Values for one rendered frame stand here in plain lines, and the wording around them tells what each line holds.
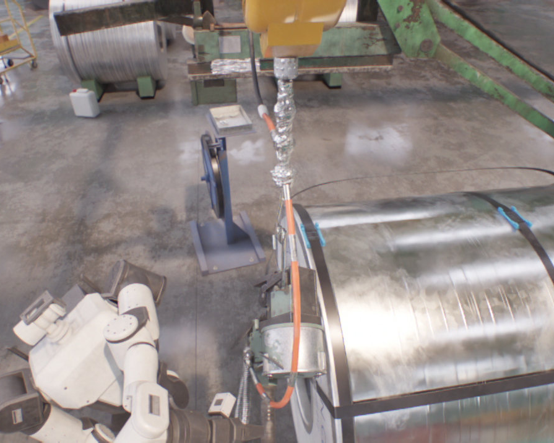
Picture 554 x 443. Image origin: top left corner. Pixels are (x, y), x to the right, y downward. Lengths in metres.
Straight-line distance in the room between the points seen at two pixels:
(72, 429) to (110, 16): 1.27
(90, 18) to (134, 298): 0.92
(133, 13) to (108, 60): 4.45
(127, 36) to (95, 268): 3.38
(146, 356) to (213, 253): 2.33
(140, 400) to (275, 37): 0.64
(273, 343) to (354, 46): 1.10
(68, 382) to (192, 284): 1.92
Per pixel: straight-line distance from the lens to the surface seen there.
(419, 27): 1.63
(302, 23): 0.57
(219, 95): 1.90
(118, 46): 5.90
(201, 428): 0.87
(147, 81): 6.08
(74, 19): 1.55
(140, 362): 0.93
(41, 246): 3.77
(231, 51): 1.52
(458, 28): 1.69
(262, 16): 0.54
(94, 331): 1.18
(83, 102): 5.81
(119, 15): 1.55
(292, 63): 0.64
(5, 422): 1.30
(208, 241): 3.33
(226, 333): 2.72
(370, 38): 1.62
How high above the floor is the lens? 2.18
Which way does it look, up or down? 39 degrees down
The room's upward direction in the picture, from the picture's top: straight up
